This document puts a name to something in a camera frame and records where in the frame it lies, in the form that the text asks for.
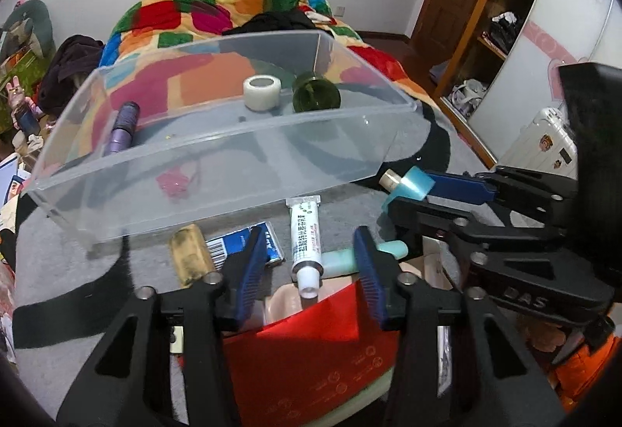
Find green neck pillow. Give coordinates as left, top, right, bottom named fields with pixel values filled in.
left=0, top=0, right=56, bottom=63

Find white ointment tube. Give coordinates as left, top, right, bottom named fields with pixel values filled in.
left=285, top=196, right=323, bottom=300

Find tan rectangular block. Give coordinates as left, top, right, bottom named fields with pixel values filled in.
left=168, top=223, right=217, bottom=289

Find purple bottle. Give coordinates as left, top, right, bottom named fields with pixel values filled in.
left=100, top=101, right=142, bottom=160

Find white shoes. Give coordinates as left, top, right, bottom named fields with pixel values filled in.
left=449, top=79, right=489, bottom=117

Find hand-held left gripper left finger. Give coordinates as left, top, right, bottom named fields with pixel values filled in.
left=56, top=225, right=273, bottom=427

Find person's right forearm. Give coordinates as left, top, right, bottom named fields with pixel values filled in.
left=549, top=334, right=620, bottom=413

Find white suitcase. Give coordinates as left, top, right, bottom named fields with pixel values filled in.
left=496, top=106, right=579, bottom=182

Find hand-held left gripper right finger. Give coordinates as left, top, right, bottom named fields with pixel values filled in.
left=352, top=225, right=567, bottom=427

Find clear plastic container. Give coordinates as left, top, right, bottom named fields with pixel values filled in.
left=22, top=31, right=423, bottom=248

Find blue box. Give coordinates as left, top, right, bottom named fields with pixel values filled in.
left=206, top=220, right=285, bottom=267

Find light blue small bottle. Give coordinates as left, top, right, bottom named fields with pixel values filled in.
left=379, top=166, right=435, bottom=201

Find dark green glass bottle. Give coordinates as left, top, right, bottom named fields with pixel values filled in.
left=292, top=71, right=341, bottom=113

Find pink small packet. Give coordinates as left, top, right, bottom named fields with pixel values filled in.
left=156, top=164, right=200, bottom=199

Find wooden wardrobe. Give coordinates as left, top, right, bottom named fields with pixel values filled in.
left=432, top=0, right=622, bottom=170

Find black garment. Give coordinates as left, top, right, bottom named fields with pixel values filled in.
left=221, top=9, right=331, bottom=36

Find white tape roll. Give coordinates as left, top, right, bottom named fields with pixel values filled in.
left=242, top=75, right=281, bottom=112

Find red box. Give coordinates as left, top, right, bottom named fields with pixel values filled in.
left=177, top=278, right=402, bottom=411

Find pink bunny toy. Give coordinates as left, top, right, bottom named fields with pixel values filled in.
left=6, top=74, right=37, bottom=117

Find green patterned box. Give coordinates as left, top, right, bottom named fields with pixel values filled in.
left=0, top=45, right=47, bottom=133

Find mint green tube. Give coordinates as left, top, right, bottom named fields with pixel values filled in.
left=321, top=240, right=406, bottom=277

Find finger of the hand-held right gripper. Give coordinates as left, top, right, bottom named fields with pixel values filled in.
left=425, top=167, right=581, bottom=238
left=387, top=196, right=615, bottom=326

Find dark purple clothing pile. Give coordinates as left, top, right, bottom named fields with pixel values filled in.
left=36, top=34, right=105, bottom=117

